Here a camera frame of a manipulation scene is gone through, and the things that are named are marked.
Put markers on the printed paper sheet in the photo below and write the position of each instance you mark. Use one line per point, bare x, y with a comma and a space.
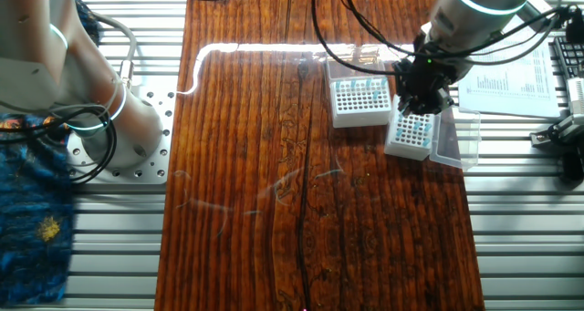
524, 87

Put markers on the silver perforated base plate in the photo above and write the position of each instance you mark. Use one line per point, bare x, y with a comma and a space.
157, 167

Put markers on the blue painted cloth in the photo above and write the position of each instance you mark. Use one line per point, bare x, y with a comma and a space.
32, 256

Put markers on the clear plastic holder lid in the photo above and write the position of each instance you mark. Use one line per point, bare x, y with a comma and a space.
353, 67
456, 142

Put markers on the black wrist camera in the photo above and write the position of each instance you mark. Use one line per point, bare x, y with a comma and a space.
576, 26

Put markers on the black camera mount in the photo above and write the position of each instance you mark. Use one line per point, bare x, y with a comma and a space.
561, 131

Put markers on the brown wooden board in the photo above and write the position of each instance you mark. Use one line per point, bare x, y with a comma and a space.
255, 188

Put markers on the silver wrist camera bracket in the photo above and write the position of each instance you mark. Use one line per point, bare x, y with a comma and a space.
540, 7

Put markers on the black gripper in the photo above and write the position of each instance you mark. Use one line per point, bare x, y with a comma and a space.
424, 76

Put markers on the black keyboard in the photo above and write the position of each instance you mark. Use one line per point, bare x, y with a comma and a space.
570, 62

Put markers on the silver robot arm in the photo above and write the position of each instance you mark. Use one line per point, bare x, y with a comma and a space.
45, 74

